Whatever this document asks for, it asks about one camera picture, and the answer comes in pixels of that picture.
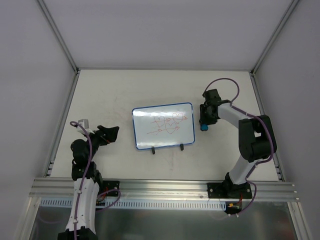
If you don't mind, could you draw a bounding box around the blue whiteboard eraser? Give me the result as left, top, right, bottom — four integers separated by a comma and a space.
200, 124, 209, 132

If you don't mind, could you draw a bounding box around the blue framed whiteboard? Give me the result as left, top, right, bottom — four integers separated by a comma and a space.
131, 102, 196, 151

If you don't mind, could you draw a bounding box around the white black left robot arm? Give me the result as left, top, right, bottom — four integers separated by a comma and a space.
57, 120, 121, 240

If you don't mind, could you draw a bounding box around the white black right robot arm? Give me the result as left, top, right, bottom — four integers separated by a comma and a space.
199, 89, 277, 199

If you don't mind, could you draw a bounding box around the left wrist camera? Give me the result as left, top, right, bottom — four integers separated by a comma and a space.
76, 119, 94, 135

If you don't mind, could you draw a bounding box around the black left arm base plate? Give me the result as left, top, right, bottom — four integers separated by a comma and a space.
102, 180, 120, 198

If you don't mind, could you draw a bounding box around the slotted white cable duct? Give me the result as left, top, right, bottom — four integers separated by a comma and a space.
39, 197, 227, 211

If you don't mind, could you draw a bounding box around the right aluminium frame post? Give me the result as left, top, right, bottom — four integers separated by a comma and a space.
250, 0, 300, 76

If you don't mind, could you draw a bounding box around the aluminium frame post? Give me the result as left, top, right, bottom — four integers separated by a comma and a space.
250, 0, 300, 76
35, 0, 79, 74

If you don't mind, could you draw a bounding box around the aluminium front rail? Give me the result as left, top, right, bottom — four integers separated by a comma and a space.
29, 177, 300, 202

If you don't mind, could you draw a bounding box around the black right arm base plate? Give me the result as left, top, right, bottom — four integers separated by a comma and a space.
207, 182, 253, 200

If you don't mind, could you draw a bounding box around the left aluminium frame post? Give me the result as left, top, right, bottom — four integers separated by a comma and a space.
35, 0, 79, 74

